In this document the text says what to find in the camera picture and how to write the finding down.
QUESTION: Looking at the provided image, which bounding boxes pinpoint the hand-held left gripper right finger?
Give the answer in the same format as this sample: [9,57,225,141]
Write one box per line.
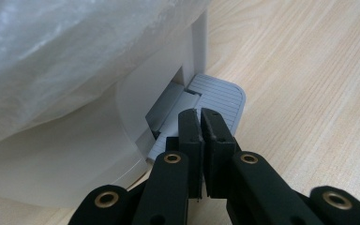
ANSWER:
[201,108,242,199]

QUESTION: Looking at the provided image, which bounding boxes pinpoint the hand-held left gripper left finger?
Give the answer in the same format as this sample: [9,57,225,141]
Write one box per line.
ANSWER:
[166,108,204,199]

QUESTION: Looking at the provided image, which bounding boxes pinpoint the clear plastic bin liner bag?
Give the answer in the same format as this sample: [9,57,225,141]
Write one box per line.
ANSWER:
[0,0,212,150]

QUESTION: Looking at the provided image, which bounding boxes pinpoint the grey bin foot pedal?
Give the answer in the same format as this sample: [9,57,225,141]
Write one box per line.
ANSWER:
[146,73,247,163]

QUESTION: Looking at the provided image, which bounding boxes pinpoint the white pedal trash bin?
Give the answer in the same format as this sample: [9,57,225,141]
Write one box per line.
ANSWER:
[0,8,209,209]

